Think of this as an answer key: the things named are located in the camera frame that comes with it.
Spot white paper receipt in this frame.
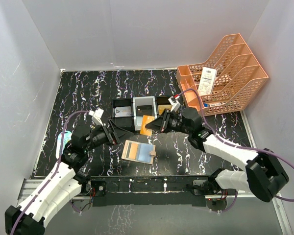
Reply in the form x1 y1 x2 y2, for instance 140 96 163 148
197 67 217 96

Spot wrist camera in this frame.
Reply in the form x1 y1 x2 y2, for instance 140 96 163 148
168 94 181 112
88 108 104 126

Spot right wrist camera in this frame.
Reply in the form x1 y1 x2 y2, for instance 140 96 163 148
168 94 181 112

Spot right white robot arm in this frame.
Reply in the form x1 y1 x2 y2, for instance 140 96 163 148
146 108 289 202

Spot black tray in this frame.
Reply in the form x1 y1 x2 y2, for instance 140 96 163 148
156 96 170 115
112 98 135 132

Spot gold card in right tray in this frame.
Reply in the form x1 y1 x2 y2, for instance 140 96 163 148
158 104 172 115

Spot black card in white tray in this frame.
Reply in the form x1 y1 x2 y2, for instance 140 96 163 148
136 105 153 116

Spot silver card in left tray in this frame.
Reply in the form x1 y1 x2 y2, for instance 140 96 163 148
114 106 132 118

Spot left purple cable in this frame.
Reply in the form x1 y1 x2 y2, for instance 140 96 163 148
8 110 95 235

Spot left black tray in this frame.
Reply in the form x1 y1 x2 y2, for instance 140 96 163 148
112 98 135 132

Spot purple cable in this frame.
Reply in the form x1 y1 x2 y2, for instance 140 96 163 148
8 110 95 235
175 88 294 213

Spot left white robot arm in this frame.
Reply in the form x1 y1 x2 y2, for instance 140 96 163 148
4 119 133 235

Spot black front base bar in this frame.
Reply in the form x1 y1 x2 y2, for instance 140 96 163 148
89 175 238 208

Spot orange plastic file organizer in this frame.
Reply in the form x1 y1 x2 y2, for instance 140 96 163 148
176 33 269 116

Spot white middle tray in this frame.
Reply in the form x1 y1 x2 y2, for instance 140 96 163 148
133 96 157 131

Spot beige leather card holder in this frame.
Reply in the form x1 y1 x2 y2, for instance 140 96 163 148
122 140 156 165

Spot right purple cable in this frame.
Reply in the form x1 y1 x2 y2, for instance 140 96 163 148
175 88 294 213

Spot right black tray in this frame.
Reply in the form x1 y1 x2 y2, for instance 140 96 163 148
156 96 170 115

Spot blue packaged item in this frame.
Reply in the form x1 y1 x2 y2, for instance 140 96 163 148
55 130 72 159

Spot aluminium frame rail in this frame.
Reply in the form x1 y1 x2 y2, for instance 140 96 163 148
5 170 288 235

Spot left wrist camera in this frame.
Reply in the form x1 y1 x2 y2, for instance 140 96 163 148
88 108 104 126

